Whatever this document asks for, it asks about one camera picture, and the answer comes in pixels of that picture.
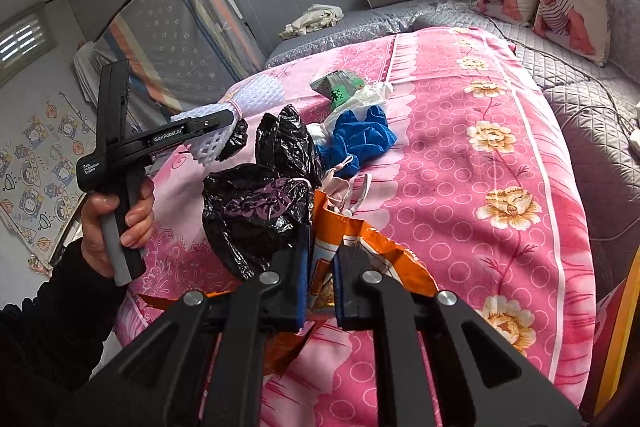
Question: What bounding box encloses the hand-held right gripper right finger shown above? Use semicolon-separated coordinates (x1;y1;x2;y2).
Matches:
334;244;583;427

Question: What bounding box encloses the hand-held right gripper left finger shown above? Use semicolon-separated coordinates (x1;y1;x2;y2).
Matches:
60;227;313;427

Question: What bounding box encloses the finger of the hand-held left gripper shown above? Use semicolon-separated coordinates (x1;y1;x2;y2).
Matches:
200;113;236;134

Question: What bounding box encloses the white foam fruit net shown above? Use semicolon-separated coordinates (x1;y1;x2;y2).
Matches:
170;99;244;168

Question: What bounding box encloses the orange snack bag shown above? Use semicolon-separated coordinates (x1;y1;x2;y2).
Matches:
137;189;441;378

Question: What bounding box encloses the pink face mask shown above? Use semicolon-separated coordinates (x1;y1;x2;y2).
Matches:
320;157;373;215

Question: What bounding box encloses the green snack packet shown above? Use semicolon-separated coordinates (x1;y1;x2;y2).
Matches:
310;71;368;112

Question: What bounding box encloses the person's left forearm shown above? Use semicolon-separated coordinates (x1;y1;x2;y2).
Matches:
0;239;132;427

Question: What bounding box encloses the person's left hand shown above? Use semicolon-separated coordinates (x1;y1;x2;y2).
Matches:
80;178;156;280

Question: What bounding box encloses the black plastic bag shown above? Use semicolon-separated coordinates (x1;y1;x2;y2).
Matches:
255;104;324;188
201;163;314;281
219;118;249;162

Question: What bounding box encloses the cartoon print mat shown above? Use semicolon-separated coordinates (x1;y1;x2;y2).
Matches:
0;91;99;269

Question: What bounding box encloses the hanging white garment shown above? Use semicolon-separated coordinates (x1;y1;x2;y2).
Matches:
73;41;112;108

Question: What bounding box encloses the striped patterned mattress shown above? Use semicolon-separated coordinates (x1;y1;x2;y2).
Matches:
91;0;267;118

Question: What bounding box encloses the crumpled white cloth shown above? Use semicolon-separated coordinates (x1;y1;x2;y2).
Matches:
278;4;345;40

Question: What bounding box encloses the blue glove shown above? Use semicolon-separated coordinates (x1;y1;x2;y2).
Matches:
314;106;398;180

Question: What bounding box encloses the white plastic bag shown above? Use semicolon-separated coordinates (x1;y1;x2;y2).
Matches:
306;82;396;144

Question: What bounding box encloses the pink floral blanket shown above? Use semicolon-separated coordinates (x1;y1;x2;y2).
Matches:
112;27;597;427

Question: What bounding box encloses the yellow bin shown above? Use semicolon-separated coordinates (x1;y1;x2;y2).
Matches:
592;247;640;418

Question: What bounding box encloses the grey quilted bed cover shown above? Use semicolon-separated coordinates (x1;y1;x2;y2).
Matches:
264;0;640;303

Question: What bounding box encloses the wall vent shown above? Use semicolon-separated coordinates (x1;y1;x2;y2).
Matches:
0;4;54;84

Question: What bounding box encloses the white cable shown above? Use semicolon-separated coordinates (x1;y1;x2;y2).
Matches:
464;0;638;130

